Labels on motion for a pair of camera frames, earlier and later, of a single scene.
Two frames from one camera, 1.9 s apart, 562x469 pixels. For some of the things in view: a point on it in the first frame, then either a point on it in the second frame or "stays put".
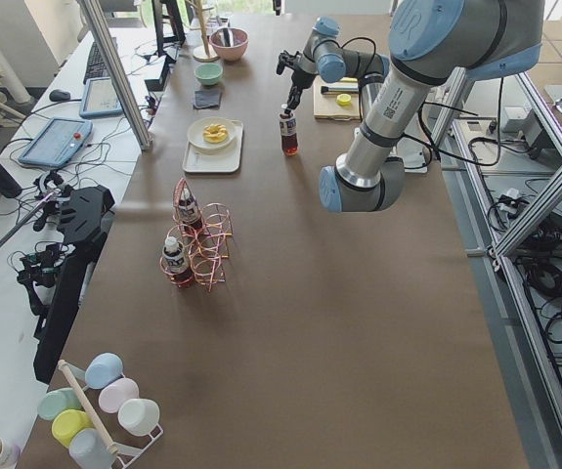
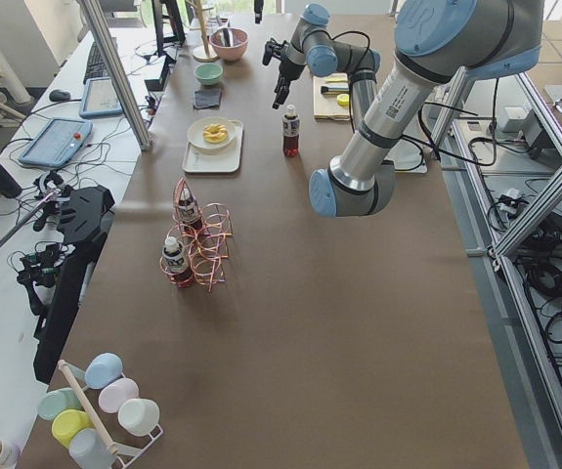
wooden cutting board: (326, 106) stays put
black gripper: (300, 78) → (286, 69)
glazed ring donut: (214, 133) stays put
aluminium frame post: (109, 52) stays put
